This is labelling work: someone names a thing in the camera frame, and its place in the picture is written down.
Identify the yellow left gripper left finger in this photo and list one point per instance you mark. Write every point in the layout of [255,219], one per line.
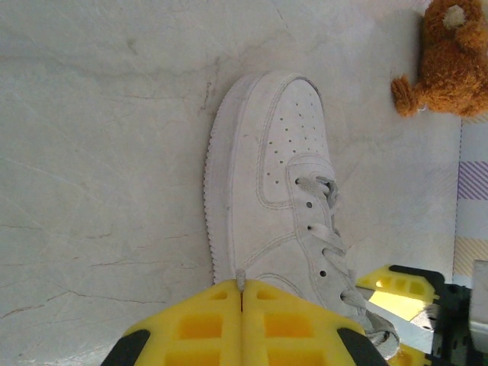
[171,343]

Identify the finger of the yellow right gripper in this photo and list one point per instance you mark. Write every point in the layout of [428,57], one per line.
[406,360]
[396,284]

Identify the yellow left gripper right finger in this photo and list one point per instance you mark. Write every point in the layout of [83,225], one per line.
[320,343]

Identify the white shoelace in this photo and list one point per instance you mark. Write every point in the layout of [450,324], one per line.
[331,238]

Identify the white sneaker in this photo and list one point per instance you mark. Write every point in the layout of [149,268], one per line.
[259,190]

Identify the brown plush toy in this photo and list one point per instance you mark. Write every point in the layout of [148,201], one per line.
[450,76]

